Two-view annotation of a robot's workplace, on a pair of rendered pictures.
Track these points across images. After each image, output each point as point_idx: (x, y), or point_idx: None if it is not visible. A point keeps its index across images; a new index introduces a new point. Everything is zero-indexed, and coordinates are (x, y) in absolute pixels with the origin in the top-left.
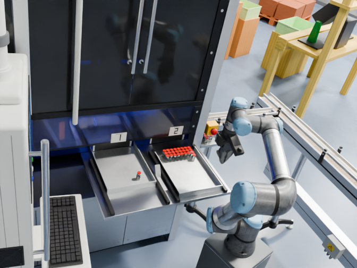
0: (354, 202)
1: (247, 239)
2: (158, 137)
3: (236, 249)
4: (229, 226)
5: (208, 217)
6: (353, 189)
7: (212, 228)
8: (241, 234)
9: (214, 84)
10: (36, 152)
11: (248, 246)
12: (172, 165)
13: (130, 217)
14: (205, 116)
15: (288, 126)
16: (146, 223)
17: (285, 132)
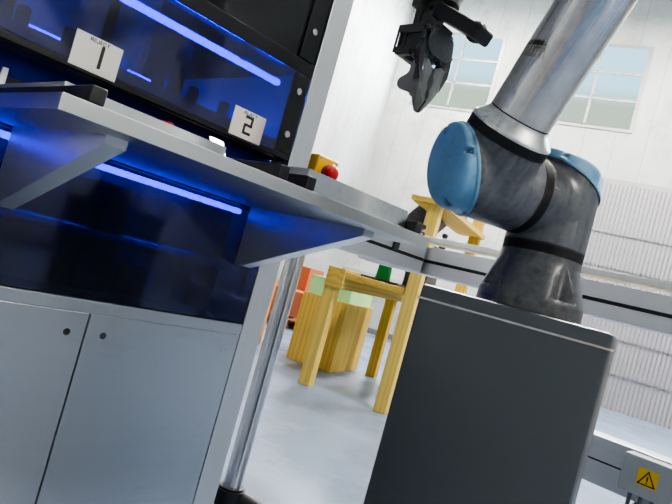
0: (670, 329)
1: (573, 238)
2: (202, 122)
3: (541, 288)
4: (541, 139)
5: (459, 130)
6: (658, 299)
7: (480, 161)
8: (554, 220)
9: (339, 33)
10: None
11: (574, 275)
12: None
13: (71, 431)
14: (315, 118)
15: (451, 253)
16: (116, 479)
17: (444, 269)
